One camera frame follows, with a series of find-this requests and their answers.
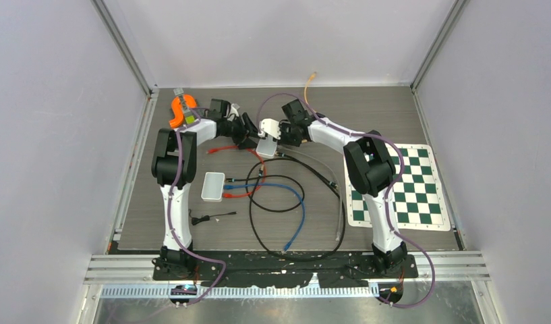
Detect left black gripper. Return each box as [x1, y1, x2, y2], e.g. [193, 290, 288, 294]
[224, 114, 263, 150]

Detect white network switch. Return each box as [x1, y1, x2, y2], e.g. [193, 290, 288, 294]
[256, 137, 278, 159]
[200, 172, 225, 203]

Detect black cable with green plug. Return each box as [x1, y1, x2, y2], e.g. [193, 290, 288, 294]
[248, 153, 347, 263]

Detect long black ethernet cable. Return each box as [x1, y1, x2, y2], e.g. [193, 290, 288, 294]
[223, 173, 306, 213]

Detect blue ethernet cable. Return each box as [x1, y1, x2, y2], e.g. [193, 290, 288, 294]
[222, 182, 306, 254]

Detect red ethernet cable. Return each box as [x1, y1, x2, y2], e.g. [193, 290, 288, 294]
[205, 144, 267, 199]

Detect yellow ethernet cable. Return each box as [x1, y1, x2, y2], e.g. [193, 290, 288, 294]
[303, 71, 318, 108]

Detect grey ethernet cable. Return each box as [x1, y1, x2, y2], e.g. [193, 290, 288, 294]
[279, 144, 344, 243]

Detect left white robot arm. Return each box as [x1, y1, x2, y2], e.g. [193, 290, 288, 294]
[151, 94, 258, 279]

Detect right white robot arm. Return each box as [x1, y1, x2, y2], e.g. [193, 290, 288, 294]
[279, 99, 407, 277]

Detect lime green lego brick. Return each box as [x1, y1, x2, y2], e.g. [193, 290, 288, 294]
[185, 115, 196, 125]

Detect orange S-shaped block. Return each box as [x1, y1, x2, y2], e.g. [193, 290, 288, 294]
[169, 94, 197, 129]

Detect black power adapter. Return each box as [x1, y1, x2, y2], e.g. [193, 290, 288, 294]
[189, 211, 237, 226]

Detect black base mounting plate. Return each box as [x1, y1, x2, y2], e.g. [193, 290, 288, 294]
[152, 250, 418, 288]

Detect green white chessboard mat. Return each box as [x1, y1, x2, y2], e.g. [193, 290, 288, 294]
[344, 144, 453, 232]

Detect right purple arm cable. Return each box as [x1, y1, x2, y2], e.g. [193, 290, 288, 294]
[256, 92, 437, 311]

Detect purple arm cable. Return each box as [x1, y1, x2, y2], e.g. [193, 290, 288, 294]
[256, 92, 437, 311]
[167, 106, 227, 307]

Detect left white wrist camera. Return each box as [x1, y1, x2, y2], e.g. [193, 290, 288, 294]
[227, 103, 240, 121]

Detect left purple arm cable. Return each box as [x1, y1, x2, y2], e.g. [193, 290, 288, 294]
[167, 106, 227, 307]

